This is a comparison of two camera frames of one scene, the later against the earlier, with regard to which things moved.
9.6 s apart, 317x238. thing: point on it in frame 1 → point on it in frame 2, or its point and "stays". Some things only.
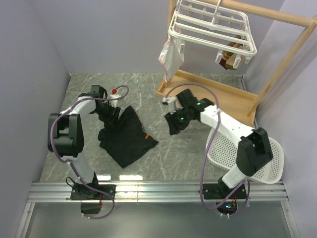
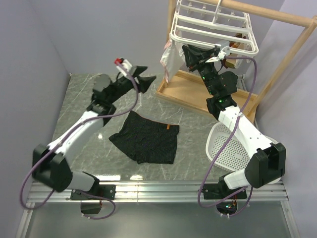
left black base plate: [83, 192] stays
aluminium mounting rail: [159, 191] stays
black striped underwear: [126, 140] → [146, 141]
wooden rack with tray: [230, 100] stays
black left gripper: [111, 119] → [144, 82]
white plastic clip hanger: [207, 24] stays
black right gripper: [175, 127] → [192, 55]
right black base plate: [217, 191] stays
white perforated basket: [222, 150] stays
